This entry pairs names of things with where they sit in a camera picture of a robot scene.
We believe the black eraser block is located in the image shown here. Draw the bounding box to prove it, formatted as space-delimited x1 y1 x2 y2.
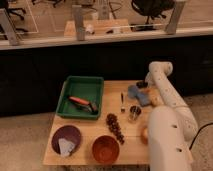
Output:
136 80 148 89

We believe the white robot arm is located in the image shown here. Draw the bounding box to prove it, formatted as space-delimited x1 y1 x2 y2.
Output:
146 61 198 171

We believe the green plastic tray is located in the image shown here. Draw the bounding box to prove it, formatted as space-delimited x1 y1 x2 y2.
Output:
56 76 104 120

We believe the blue cloth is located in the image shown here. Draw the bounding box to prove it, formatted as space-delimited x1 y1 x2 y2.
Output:
128 85 151 106

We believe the small metal cup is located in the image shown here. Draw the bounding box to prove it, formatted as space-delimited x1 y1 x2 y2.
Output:
129 105 141 121

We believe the metal fork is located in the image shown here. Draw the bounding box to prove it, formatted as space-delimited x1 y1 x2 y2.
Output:
121 92 125 113

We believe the yellow round container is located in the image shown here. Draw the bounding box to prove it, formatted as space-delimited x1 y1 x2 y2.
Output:
141 127 148 144

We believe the bunch of dark grapes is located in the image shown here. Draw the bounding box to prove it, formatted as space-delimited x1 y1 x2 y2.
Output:
106 113 125 145

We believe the black office chair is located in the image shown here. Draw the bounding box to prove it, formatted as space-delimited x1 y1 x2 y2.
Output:
131 0 175 25

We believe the orange brown bowl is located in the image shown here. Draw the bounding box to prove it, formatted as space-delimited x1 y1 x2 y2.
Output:
92 135 120 165

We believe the crumpled white paper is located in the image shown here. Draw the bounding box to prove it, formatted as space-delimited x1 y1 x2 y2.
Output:
58 138 75 157

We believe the wooden handled tool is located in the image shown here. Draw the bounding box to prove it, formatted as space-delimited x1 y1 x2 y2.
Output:
149 89 164 106

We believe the red handled brush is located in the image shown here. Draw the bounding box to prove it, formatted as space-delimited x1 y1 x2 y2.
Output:
68 96 98 114

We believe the black cable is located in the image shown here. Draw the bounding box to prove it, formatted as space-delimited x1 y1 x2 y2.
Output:
188 121 213 151

